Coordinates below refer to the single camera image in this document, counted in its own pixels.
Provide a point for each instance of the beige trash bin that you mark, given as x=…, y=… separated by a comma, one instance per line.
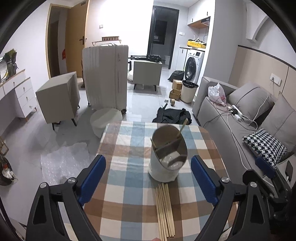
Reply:
x=188, y=91

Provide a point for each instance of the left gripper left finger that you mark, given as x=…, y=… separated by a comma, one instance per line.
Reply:
x=45, y=220

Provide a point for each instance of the grey white utensil holder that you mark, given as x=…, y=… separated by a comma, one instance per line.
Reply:
x=168, y=155

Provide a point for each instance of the white drawer dresser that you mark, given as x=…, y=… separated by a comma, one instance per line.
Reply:
x=18, y=99

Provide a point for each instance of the houndstooth pillow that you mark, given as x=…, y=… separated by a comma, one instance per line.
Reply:
x=265, y=146

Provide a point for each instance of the chopstick in holder right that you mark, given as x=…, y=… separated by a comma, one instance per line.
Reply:
x=181, y=129

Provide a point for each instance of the black bag on floor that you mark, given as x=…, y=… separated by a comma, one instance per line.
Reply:
x=174, y=116

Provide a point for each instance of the wooden door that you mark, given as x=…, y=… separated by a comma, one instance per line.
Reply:
x=75, y=36

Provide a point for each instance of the black bowl on floor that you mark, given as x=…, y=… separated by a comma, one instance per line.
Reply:
x=7, y=176

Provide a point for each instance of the black tripod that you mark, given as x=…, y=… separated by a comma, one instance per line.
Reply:
x=148, y=57

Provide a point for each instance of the beige cabinet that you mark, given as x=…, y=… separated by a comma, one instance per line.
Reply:
x=146, y=73
x=59, y=98

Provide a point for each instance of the white plastic bag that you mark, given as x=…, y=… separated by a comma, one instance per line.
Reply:
x=217, y=95

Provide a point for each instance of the yellow crate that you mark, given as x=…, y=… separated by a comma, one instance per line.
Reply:
x=196, y=44

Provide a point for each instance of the cardboard boxes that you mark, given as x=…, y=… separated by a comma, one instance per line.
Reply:
x=176, y=89

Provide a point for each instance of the white power strip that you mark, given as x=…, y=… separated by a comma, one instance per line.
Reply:
x=235, y=112

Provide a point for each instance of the washing machine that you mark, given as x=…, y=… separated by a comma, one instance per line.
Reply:
x=193, y=64

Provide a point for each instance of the wooden chopstick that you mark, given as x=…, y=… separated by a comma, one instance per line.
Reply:
x=161, y=214
x=166, y=210
x=161, y=234
x=170, y=209
x=167, y=231

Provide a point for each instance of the round white stool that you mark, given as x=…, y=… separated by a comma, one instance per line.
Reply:
x=101, y=118

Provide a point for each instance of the grey sofa cushion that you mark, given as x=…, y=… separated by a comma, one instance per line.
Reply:
x=252, y=100

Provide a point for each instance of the bubble wrap sheet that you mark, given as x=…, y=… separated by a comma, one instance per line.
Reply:
x=64, y=163

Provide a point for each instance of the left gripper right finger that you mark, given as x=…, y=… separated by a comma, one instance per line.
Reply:
x=251, y=220

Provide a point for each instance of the grey sofa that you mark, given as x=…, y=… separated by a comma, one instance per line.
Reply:
x=227, y=132

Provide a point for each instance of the beige cabinet far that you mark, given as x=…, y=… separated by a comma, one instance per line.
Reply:
x=146, y=73

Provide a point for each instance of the checkered tablecloth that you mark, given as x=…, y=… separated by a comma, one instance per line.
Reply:
x=123, y=206

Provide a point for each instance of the beige cabinet near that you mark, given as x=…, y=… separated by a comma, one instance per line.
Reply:
x=59, y=98

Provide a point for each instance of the black glass door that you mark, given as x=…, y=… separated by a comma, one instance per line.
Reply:
x=162, y=33

